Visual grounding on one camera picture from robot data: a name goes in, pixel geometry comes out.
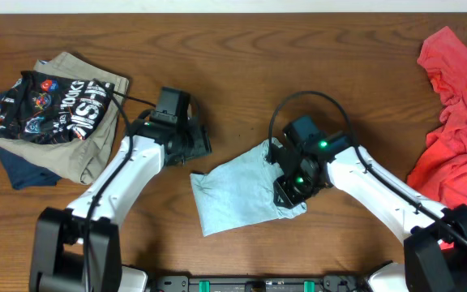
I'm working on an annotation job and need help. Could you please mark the light blue t-shirt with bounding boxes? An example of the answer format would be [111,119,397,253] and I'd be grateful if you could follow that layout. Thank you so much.
[190,140,307,236]

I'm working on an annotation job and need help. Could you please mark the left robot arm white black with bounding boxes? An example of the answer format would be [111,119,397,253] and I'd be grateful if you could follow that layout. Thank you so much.
[28,118,212,291]

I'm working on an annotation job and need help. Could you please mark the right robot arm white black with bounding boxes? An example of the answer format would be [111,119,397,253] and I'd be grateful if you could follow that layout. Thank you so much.
[269,133,467,291]

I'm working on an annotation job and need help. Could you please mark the beige folded garment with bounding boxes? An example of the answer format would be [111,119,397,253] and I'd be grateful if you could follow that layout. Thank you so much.
[0,52,129,185]

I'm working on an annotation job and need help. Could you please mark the black printed folded shirt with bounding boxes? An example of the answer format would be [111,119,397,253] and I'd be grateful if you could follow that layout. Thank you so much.
[0,71,115,144]

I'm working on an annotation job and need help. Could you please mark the red t-shirt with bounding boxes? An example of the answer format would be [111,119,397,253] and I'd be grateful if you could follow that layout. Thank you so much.
[407,27,467,208]

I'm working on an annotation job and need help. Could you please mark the navy folded garment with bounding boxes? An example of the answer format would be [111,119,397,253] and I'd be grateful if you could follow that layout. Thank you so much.
[0,93,62,190]

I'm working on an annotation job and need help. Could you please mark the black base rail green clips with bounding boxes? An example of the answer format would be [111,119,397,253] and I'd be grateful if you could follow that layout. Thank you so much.
[146,274,372,292]

